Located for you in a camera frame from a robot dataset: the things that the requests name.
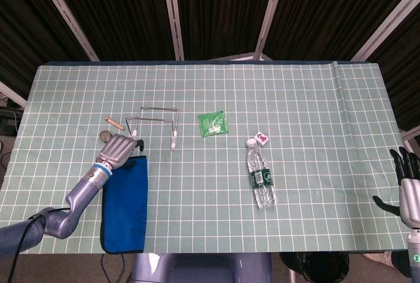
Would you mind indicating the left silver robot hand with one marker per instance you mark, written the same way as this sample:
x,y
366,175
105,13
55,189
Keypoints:
x,y
118,150

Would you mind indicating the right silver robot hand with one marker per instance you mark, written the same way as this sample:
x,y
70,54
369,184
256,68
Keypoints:
x,y
411,201

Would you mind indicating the blue microfiber cloth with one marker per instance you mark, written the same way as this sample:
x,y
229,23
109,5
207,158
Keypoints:
x,y
124,210

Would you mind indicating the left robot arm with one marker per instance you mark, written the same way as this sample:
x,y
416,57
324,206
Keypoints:
x,y
78,197

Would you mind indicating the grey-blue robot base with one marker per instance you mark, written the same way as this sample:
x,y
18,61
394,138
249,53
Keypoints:
x,y
197,270

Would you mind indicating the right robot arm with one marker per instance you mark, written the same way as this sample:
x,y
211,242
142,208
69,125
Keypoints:
x,y
414,253

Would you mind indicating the camouflage tape dispenser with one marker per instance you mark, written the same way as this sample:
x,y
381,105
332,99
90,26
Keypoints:
x,y
105,136

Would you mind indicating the small wooden peg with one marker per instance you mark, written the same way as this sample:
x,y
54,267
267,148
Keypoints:
x,y
114,123

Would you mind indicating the green foil packet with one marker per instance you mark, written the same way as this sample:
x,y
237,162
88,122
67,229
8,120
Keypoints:
x,y
211,124

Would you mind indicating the black equipment box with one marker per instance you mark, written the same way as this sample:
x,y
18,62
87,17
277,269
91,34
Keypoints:
x,y
8,122

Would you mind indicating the green checkered tablecloth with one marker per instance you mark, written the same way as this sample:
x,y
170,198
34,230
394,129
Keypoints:
x,y
210,82

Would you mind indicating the black trash bin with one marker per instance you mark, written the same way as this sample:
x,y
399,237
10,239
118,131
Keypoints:
x,y
311,268

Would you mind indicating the white mahjong tile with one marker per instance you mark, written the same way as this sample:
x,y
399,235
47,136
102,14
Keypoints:
x,y
262,138

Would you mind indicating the clear water bottle green label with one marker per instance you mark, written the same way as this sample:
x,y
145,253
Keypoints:
x,y
260,178

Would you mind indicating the white partition post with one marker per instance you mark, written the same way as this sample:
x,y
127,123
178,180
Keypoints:
x,y
65,13
174,17
410,138
13,94
387,22
270,17

